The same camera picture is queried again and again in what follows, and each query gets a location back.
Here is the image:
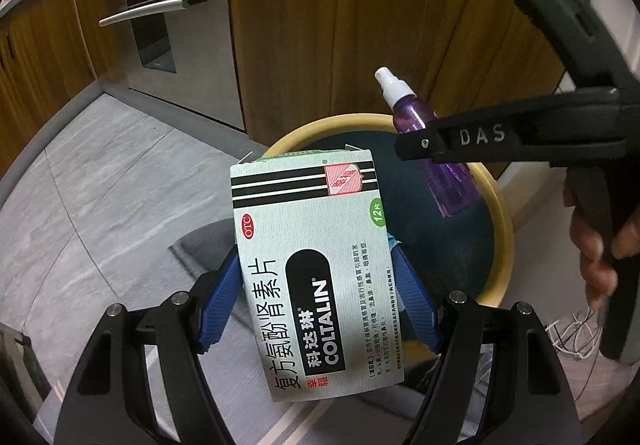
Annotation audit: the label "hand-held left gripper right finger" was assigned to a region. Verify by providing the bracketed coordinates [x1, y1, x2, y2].
[390, 245, 583, 445]

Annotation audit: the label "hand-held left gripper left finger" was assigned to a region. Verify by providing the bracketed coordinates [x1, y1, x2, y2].
[55, 245, 244, 445]

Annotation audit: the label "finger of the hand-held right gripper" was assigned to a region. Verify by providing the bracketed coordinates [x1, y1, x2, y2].
[395, 92, 628, 170]

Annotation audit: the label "purple spray bottle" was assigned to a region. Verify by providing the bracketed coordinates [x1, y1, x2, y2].
[375, 66, 483, 218]

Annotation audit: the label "yellow rimmed waste bin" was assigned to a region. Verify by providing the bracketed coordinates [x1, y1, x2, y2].
[262, 112, 516, 361]

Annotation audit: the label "white green medicine box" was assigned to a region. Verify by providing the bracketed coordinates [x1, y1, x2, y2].
[230, 149, 406, 403]

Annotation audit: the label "person's right hand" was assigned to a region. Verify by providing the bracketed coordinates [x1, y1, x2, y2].
[563, 185, 640, 297]

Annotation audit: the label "grey rug with white lines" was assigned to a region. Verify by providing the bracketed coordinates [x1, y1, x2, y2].
[35, 220, 451, 445]

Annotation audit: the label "tall wooden cabinet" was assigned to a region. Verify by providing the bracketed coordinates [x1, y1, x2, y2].
[225, 0, 576, 166]

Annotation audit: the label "stainless steel oven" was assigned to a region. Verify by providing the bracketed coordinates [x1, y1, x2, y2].
[90, 0, 248, 133]

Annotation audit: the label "wooden base cabinets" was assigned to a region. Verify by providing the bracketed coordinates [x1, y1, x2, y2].
[0, 0, 108, 176]

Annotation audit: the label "white cable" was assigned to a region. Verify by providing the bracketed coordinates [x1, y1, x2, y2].
[545, 310, 608, 361]

